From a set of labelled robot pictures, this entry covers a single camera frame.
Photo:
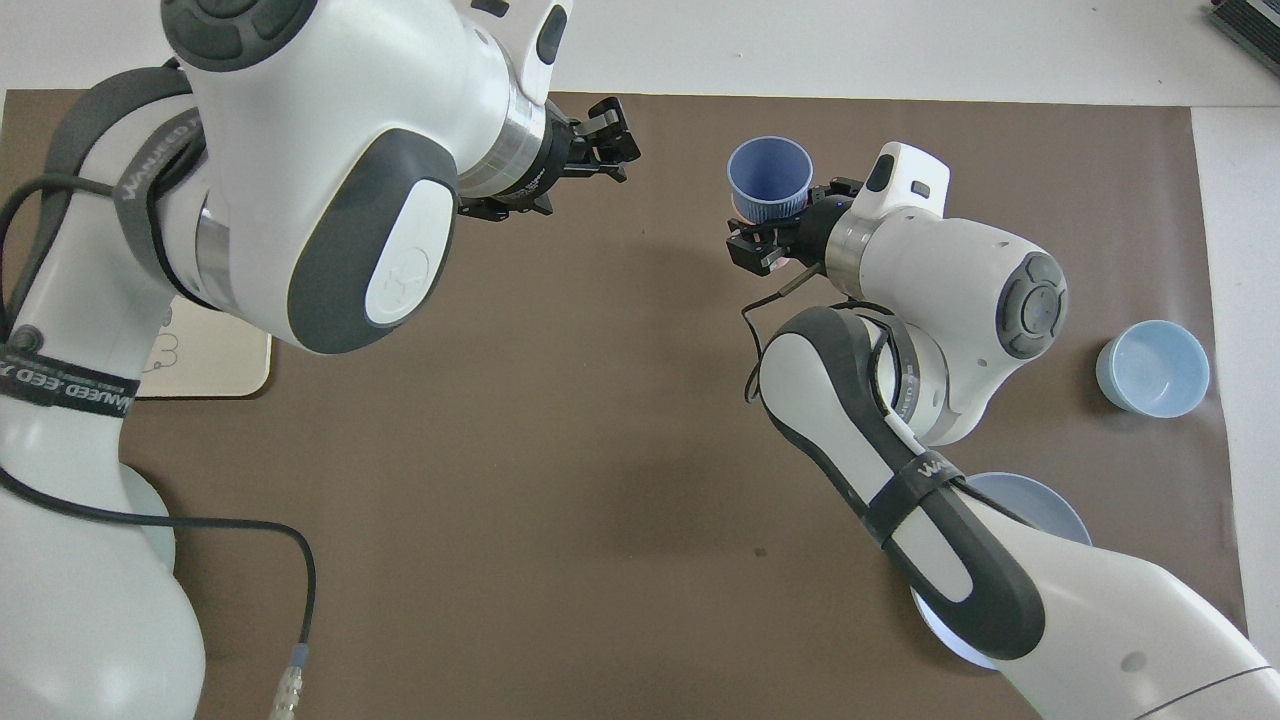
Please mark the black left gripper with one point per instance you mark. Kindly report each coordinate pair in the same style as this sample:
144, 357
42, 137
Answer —
560, 160

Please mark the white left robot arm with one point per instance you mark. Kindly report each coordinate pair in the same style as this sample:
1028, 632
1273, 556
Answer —
300, 120

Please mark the grey ribbed device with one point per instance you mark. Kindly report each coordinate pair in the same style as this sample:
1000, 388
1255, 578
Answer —
1250, 22

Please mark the mint green cooking pot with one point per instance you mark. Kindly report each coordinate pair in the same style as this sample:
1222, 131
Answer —
155, 520

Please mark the light blue bowl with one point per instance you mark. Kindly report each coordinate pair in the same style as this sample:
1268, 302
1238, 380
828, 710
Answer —
1155, 365

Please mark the brown table mat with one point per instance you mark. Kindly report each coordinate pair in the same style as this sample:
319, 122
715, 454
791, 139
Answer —
600, 450

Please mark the pale blue plate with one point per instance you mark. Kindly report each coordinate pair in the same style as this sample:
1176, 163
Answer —
1040, 505

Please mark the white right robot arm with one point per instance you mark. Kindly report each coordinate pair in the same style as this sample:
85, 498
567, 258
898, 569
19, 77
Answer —
960, 270

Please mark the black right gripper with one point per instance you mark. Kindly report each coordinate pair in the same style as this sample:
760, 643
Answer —
810, 235

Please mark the cream rabbit print tray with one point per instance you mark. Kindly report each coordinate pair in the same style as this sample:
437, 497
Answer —
220, 370

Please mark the blue ribbed cup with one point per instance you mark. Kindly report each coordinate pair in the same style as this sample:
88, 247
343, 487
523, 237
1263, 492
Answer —
768, 175

